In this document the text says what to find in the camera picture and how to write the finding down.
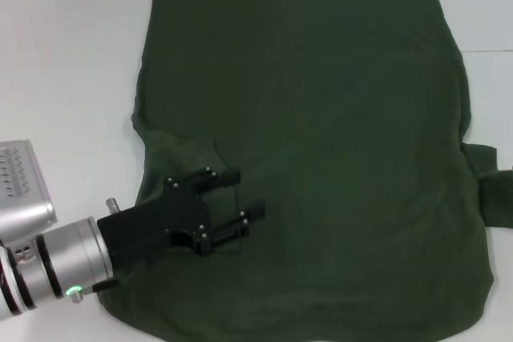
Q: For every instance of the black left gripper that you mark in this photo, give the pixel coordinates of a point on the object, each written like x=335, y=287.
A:
x=160, y=222

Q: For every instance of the dark green shirt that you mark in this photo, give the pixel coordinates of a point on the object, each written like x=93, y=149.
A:
x=320, y=97

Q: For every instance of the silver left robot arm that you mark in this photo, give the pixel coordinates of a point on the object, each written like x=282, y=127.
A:
x=72, y=250

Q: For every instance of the silver vented left wrist camera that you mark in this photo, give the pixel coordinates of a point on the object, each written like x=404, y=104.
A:
x=24, y=198

